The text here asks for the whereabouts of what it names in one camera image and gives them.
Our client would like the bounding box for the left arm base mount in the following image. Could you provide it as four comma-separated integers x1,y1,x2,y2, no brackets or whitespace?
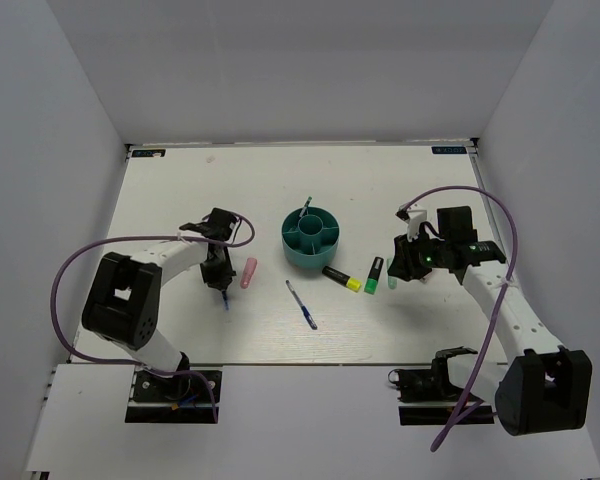
125,370,222,425

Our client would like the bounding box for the blue ballpoint pen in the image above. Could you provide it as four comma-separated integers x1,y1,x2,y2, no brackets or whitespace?
285,280,318,331

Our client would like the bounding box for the yellow highlighter marker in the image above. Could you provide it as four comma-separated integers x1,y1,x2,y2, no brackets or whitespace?
322,266,361,292

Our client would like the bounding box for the clear blue gel pen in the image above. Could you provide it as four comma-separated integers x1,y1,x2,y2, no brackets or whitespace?
221,290,230,311

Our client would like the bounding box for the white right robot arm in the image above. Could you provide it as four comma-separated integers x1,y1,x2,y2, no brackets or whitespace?
388,205,592,436

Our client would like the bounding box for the green pen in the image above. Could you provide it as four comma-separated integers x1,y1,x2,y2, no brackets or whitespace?
299,196,312,218

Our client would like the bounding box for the green highlighter marker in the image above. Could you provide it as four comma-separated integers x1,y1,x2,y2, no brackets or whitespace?
364,256,384,295

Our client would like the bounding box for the teal round desk organizer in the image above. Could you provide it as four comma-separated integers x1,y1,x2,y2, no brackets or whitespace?
281,207,340,270

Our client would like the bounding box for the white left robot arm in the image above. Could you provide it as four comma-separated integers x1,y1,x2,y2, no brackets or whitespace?
81,208,239,399

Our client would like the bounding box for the blue table label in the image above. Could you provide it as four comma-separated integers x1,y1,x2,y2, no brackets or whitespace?
431,145,467,155
131,149,166,158

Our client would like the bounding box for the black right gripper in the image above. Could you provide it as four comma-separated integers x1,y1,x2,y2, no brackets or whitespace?
388,227,450,282

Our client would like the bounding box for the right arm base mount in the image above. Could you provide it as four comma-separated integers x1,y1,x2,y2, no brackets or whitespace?
387,367,496,427

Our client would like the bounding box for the left blue table label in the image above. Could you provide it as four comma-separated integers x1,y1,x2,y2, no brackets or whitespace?
131,149,166,158

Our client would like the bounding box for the right blue table label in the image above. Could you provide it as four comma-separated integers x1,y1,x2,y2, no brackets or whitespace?
431,145,467,155

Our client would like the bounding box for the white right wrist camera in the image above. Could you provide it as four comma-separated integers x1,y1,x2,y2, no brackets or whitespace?
396,203,428,242

